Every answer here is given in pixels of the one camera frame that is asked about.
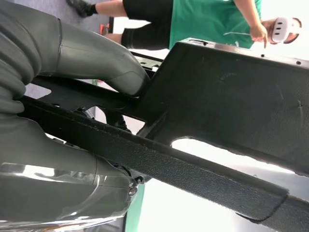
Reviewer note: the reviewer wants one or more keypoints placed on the white VR headset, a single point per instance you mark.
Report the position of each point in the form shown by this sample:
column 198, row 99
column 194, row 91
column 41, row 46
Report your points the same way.
column 279, row 30

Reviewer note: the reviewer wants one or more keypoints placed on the person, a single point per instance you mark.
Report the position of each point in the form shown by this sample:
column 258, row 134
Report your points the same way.
column 205, row 19

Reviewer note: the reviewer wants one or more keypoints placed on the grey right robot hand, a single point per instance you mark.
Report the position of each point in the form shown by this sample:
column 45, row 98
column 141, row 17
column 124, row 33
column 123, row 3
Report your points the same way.
column 48, row 192

